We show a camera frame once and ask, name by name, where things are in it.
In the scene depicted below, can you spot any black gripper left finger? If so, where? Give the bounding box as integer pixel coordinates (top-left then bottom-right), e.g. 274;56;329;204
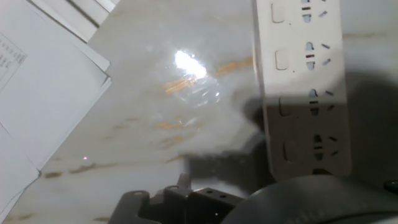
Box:
108;172;245;224

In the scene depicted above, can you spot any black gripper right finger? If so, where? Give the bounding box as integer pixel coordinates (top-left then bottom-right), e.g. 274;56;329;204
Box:
384;179;398;195

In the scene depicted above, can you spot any white power strip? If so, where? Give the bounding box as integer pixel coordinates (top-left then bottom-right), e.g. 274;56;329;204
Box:
251;0;352;181

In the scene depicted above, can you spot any marble pattern mat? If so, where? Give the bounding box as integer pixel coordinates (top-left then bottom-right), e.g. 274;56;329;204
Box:
0;0;398;224

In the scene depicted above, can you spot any white paper stack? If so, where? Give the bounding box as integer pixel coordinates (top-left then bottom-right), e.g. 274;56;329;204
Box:
0;0;113;223

